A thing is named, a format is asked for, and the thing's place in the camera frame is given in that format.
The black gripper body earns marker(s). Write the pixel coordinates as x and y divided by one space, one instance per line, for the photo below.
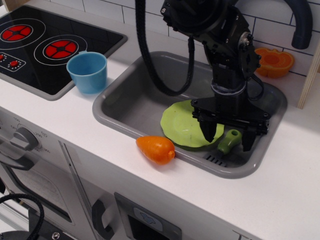
234 110

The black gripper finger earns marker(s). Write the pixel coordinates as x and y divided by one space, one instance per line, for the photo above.
208 129
248 139

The green handled grey spatula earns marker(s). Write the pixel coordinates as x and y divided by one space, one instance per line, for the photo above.
232 138

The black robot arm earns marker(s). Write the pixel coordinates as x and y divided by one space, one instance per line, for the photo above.
228 44

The green plastic plate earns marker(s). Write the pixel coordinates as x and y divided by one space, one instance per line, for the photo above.
179 125

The grey plastic sink basin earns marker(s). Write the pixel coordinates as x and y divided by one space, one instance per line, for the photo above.
134 106

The orange toy carrot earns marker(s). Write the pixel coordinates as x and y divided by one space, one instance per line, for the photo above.
160 150

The orange toy pumpkin half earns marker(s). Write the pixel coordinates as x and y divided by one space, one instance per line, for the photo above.
273 63

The wooden side panel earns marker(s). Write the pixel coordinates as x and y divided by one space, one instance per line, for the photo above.
310 78

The dark grey toy faucet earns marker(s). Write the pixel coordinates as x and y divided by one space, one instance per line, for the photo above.
303 23

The blue plastic cup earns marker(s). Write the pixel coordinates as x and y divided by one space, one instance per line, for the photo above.
88 71

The toy oven door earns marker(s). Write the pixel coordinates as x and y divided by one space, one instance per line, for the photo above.
38 177

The grey oven knob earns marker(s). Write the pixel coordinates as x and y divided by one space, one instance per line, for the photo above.
24 139

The black toy stovetop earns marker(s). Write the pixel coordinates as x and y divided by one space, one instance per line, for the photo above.
35 46

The grey cabinet door handle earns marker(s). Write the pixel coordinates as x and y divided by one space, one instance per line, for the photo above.
97 211

